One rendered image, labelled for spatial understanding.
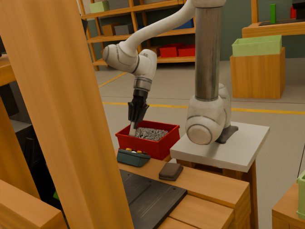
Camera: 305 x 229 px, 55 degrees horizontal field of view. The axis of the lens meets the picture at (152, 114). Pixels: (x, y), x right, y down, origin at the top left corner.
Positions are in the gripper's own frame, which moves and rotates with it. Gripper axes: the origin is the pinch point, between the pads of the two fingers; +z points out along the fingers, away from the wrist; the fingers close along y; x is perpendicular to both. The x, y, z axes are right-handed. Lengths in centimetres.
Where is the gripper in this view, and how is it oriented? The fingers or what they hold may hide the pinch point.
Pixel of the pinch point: (133, 128)
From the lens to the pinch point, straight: 150.2
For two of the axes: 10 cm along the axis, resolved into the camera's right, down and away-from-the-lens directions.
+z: -2.0, 9.8, -0.9
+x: -5.9, -2.0, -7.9
